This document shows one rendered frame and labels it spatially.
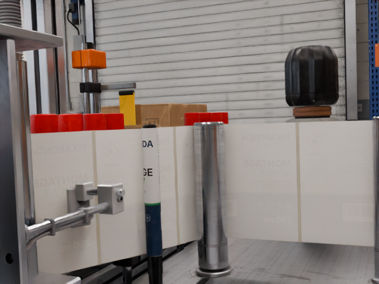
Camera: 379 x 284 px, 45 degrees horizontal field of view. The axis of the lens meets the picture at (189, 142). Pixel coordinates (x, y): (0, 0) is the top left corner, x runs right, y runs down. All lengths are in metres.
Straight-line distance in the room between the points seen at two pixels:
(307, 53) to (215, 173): 0.26
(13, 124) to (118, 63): 5.46
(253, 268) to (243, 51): 4.69
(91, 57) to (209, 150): 0.32
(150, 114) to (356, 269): 0.88
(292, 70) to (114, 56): 5.17
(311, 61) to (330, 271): 0.30
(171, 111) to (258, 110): 3.83
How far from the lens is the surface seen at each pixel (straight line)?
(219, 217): 0.56
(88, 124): 0.66
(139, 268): 0.70
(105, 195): 0.45
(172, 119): 1.34
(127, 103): 0.78
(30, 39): 0.37
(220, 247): 0.57
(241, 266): 0.61
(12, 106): 0.35
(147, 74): 5.60
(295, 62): 0.72
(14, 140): 0.35
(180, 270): 0.60
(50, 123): 0.58
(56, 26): 0.83
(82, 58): 0.80
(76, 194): 0.47
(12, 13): 0.71
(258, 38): 5.21
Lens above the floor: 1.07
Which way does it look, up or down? 3 degrees down
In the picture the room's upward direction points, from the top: 2 degrees counter-clockwise
